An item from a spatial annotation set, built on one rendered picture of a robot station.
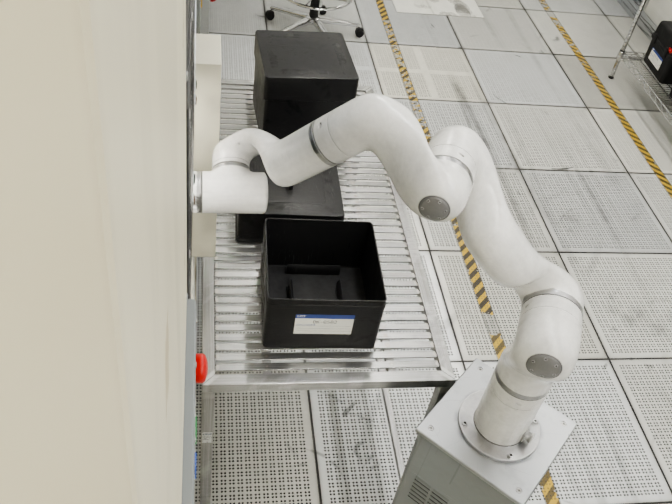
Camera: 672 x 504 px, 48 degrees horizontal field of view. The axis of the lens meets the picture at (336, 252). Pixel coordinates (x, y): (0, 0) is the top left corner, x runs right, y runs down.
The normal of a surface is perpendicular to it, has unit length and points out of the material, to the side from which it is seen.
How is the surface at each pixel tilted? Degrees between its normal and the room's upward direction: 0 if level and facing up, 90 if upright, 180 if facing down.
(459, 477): 90
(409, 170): 64
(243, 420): 0
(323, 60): 0
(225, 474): 0
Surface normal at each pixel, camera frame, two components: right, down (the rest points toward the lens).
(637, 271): 0.13, -0.72
